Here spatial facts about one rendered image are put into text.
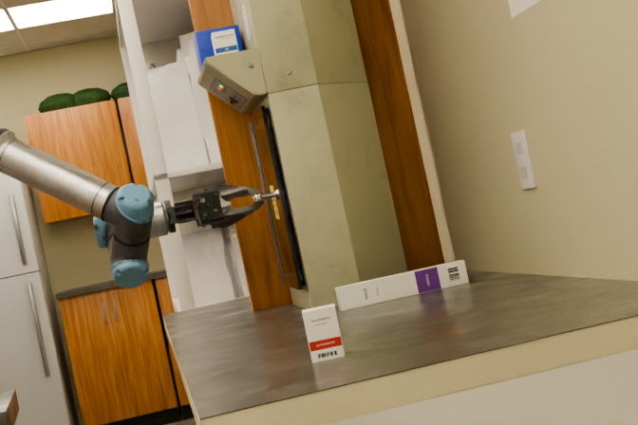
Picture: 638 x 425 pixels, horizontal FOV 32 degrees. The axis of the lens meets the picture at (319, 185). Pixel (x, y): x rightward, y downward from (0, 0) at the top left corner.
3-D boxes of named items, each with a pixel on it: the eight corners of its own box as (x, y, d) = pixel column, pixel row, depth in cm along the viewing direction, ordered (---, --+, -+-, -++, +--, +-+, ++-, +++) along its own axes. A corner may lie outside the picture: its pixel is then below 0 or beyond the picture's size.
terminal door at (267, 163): (288, 284, 266) (253, 120, 267) (303, 289, 236) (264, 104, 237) (284, 285, 266) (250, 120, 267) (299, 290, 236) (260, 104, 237)
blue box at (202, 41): (242, 69, 265) (234, 32, 265) (246, 63, 255) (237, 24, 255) (200, 77, 263) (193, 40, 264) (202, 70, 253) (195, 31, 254)
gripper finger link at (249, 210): (268, 214, 241) (225, 220, 239) (265, 215, 246) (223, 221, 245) (266, 200, 241) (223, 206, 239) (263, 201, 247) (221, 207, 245)
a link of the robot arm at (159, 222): (150, 238, 243) (142, 201, 244) (171, 234, 244) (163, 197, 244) (150, 238, 236) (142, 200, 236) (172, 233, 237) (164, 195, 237)
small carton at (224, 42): (238, 59, 247) (233, 32, 248) (239, 55, 242) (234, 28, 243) (216, 63, 247) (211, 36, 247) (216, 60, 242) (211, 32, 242)
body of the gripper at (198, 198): (227, 222, 237) (171, 233, 235) (224, 223, 246) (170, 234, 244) (219, 187, 238) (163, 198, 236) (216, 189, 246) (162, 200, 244)
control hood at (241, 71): (252, 112, 268) (243, 71, 269) (268, 93, 236) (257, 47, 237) (205, 120, 266) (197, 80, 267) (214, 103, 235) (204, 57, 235)
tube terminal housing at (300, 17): (392, 282, 271) (327, -28, 273) (426, 286, 240) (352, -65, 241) (292, 304, 267) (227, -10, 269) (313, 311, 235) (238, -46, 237)
